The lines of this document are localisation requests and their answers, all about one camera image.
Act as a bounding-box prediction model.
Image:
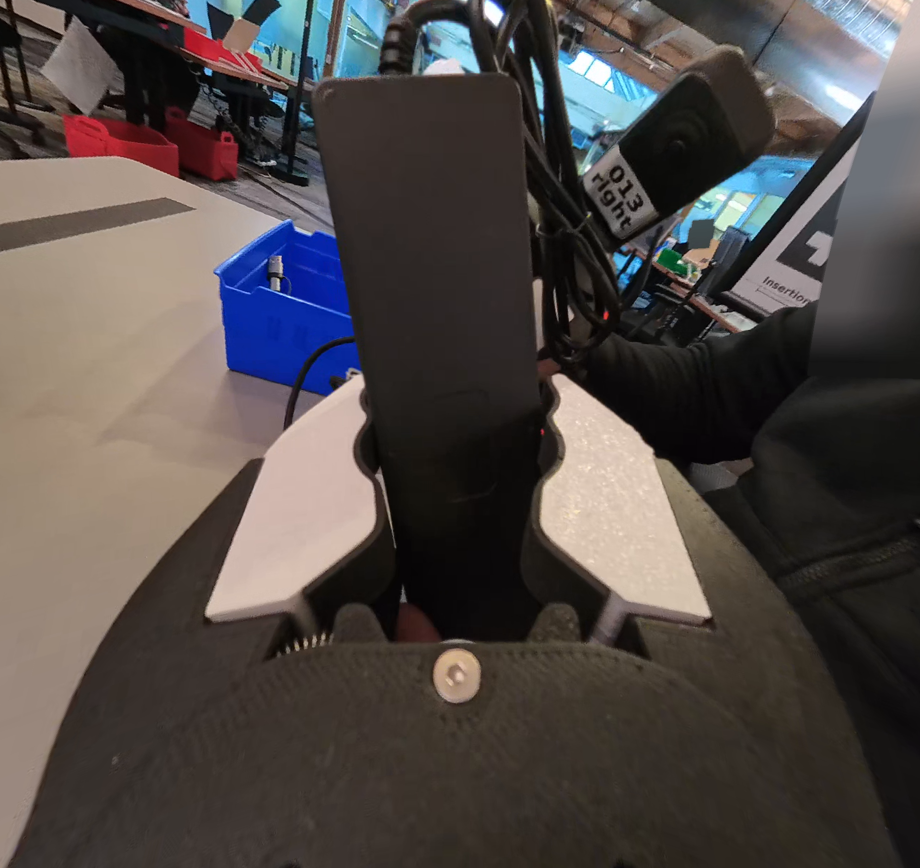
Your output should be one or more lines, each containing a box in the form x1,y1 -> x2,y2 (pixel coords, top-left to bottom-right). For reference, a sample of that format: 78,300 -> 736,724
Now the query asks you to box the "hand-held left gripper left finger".
205,378 -> 398,635

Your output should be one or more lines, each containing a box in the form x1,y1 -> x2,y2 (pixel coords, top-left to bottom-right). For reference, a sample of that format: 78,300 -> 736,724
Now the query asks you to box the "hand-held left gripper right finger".
525,375 -> 713,642

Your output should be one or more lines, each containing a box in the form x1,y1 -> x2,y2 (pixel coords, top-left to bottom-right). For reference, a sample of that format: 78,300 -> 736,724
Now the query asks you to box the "blue plastic bin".
213,220 -> 362,396

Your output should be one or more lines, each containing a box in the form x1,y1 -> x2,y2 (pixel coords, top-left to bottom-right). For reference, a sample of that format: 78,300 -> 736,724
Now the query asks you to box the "black adapter cable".
381,0 -> 622,373

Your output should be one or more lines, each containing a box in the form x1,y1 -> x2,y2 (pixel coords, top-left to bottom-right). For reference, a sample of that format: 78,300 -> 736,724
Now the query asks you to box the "person's right forearm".
568,303 -> 820,466

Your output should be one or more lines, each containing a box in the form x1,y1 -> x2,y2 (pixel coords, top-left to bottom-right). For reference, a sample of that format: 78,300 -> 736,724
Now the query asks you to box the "white sign board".
722,92 -> 878,323

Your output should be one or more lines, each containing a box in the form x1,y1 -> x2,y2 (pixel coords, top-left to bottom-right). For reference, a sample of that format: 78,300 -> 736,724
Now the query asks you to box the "person's black jacket torso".
690,372 -> 920,868

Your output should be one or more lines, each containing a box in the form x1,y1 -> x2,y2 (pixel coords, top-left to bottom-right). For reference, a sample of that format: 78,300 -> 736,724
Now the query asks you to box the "red plastic bin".
164,106 -> 240,182
63,113 -> 181,179

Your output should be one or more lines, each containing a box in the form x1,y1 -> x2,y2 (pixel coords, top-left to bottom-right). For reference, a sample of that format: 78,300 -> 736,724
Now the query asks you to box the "black floor stand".
276,0 -> 324,186

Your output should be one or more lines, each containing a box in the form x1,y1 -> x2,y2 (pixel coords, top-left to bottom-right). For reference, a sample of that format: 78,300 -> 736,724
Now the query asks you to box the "beige and black panel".
207,0 -> 283,53

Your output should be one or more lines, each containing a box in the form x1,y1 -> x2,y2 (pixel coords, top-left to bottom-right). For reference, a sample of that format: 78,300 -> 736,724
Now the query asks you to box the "red tray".
183,25 -> 263,74

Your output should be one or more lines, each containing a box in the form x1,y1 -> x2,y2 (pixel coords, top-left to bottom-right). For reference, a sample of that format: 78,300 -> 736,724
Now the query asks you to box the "white paper sheet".
39,16 -> 119,116

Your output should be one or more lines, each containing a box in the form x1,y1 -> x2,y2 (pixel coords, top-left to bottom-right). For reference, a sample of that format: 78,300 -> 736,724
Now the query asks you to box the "thin black cable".
284,336 -> 358,429

